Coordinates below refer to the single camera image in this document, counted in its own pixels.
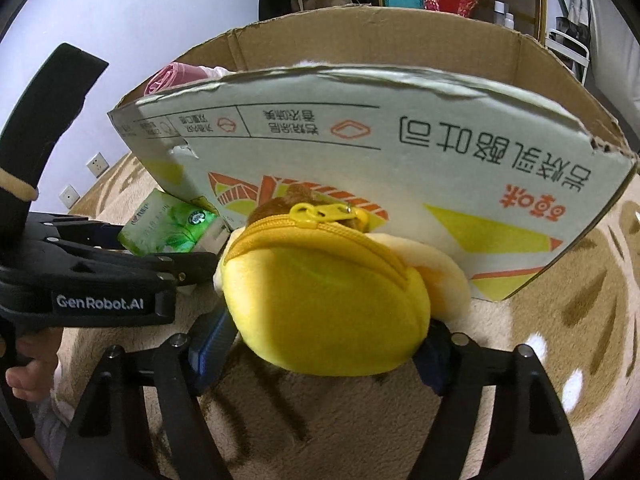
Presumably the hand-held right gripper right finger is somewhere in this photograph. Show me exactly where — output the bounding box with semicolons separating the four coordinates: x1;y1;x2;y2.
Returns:
407;320;587;480

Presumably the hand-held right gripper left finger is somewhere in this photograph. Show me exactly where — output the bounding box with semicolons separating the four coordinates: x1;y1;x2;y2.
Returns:
60;310;240;480

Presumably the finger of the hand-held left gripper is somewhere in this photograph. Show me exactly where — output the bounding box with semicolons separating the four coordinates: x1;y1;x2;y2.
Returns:
49;251;222;290
24;214;127;262

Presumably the green tissue pack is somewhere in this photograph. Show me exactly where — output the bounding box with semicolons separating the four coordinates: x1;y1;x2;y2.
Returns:
117;189;231;256

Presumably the yellow plush zipper pouch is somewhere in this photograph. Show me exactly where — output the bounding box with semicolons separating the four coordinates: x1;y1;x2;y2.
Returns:
212;184;471;377

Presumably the pink plush bear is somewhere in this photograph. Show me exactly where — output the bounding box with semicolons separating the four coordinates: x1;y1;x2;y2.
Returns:
144;62;226;97

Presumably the cardboard box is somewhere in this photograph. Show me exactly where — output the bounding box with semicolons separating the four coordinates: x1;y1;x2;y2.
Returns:
106;4;640;303

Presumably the person's left hand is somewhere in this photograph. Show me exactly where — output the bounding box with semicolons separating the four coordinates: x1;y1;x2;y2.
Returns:
5;334;61;404

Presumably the white trolley cart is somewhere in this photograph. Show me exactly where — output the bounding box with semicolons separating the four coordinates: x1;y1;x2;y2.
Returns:
545;17;591;86

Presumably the row of cosmetic bottles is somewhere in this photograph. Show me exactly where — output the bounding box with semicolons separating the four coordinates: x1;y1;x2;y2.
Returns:
492;1;516;30

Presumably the wooden shelf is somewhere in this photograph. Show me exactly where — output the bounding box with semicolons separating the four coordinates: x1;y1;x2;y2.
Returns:
375;0;547;46

